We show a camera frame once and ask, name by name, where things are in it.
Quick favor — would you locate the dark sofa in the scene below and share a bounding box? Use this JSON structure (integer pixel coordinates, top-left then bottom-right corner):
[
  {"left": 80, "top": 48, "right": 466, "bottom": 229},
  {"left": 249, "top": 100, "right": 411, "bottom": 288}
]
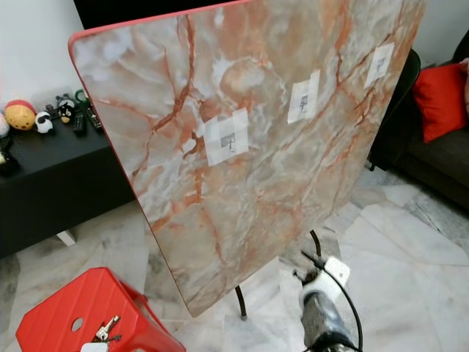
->
[{"left": 368, "top": 29, "right": 469, "bottom": 213}]

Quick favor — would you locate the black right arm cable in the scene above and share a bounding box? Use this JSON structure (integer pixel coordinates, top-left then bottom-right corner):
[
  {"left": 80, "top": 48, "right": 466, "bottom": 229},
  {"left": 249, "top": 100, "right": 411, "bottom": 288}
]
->
[{"left": 300, "top": 252, "right": 365, "bottom": 352}]

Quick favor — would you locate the red plastic stool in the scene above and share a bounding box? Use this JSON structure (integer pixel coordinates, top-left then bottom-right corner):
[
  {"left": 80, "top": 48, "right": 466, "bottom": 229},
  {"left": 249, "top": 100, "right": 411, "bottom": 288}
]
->
[{"left": 16, "top": 267, "right": 184, "bottom": 352}]

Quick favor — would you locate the orange and yellow toy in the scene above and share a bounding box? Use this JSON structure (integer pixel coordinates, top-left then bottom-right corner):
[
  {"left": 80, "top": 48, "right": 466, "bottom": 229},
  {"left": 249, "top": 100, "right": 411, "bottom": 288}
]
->
[{"left": 5, "top": 99, "right": 37, "bottom": 131}]

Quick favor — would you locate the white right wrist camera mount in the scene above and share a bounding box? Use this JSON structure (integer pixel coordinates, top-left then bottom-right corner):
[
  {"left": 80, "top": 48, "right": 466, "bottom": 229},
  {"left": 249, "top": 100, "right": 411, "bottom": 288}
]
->
[{"left": 304, "top": 257, "right": 351, "bottom": 300}]

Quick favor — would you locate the black low TV console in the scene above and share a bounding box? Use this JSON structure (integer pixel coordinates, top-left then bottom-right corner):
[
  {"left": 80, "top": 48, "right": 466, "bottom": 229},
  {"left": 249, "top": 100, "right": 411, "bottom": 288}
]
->
[{"left": 0, "top": 110, "right": 139, "bottom": 257}]

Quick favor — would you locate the small panda toy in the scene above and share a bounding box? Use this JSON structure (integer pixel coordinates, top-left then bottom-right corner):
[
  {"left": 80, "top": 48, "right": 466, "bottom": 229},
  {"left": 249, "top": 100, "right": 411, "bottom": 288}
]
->
[{"left": 35, "top": 111, "right": 54, "bottom": 134}]

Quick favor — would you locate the black tape dispenser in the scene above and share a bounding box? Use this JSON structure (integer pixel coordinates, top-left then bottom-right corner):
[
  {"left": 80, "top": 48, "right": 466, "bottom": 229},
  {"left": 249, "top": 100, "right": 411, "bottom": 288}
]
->
[{"left": 0, "top": 147, "right": 15, "bottom": 177}]

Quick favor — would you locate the wide black remote control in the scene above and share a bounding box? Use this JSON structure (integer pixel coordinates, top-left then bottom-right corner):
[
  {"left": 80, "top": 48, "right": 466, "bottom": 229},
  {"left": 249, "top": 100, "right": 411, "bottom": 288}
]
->
[{"left": 88, "top": 106, "right": 108, "bottom": 131}]

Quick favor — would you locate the slim black remote control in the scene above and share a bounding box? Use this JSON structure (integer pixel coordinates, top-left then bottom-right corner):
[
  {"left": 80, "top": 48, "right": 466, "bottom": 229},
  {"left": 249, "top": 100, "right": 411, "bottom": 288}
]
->
[{"left": 73, "top": 110, "right": 89, "bottom": 134}]

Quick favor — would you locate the marble folding table red edge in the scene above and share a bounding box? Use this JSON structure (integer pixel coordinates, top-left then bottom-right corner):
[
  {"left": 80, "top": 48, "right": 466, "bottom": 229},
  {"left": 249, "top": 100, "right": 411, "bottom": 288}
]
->
[{"left": 68, "top": 0, "right": 427, "bottom": 318}]

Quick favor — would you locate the red cushion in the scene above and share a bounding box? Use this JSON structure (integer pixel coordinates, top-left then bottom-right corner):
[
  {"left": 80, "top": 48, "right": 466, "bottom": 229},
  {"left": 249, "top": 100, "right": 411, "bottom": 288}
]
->
[{"left": 413, "top": 61, "right": 469, "bottom": 144}]

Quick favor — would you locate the black and white plush toy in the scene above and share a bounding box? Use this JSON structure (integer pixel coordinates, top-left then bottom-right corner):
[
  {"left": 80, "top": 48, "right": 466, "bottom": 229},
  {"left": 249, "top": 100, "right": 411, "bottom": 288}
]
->
[{"left": 53, "top": 94, "right": 75, "bottom": 123}]

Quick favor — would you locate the green and white mug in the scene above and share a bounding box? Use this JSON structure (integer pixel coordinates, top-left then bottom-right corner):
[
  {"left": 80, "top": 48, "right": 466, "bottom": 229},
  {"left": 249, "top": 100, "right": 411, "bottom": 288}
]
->
[{"left": 73, "top": 88, "right": 93, "bottom": 111}]

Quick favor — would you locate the grey hook on white tape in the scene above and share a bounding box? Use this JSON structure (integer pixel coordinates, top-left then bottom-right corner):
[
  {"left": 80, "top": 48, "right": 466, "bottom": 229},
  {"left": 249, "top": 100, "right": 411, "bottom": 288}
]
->
[
  {"left": 365, "top": 43, "right": 395, "bottom": 89},
  {"left": 288, "top": 71, "right": 321, "bottom": 124},
  {"left": 204, "top": 109, "right": 251, "bottom": 166}
]

